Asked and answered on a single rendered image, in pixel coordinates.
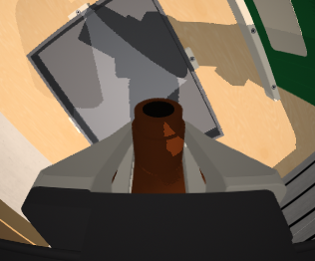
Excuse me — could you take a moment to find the brown round-bodied bottle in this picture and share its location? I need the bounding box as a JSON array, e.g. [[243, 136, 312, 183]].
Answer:
[[131, 98, 185, 193]]

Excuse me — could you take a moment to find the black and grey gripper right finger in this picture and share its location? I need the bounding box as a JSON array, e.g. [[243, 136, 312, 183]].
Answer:
[[182, 122, 287, 203]]

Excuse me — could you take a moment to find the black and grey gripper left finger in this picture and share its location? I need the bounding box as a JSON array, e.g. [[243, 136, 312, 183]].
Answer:
[[31, 122, 135, 193]]

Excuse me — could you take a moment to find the green crate with dividers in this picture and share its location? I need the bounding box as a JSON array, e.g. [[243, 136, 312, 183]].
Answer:
[[244, 0, 315, 106]]

